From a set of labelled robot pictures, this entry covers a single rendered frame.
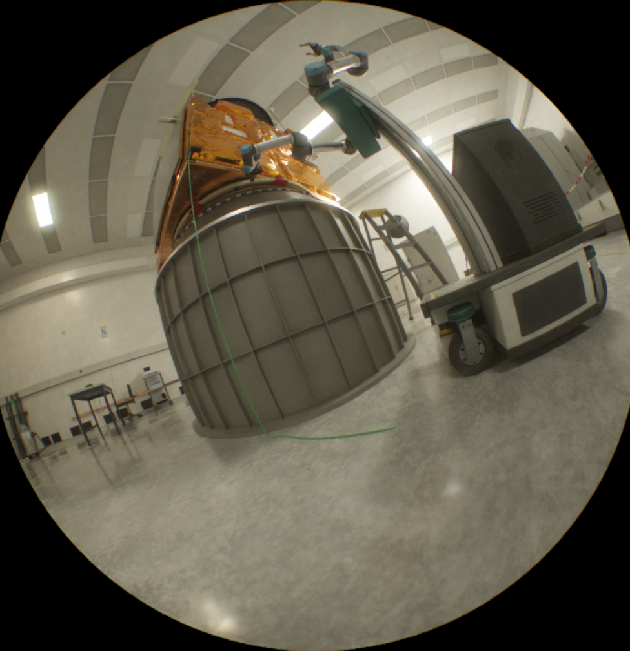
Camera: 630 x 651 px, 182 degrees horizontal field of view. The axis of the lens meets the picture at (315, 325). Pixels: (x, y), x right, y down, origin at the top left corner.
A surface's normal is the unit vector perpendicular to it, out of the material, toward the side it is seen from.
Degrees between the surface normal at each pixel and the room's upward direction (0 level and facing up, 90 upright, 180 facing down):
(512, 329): 90
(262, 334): 90
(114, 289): 90
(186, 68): 180
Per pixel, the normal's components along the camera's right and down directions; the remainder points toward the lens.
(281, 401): 0.00, -0.04
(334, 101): 0.37, 0.93
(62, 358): 0.70, -0.31
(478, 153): -0.54, 0.18
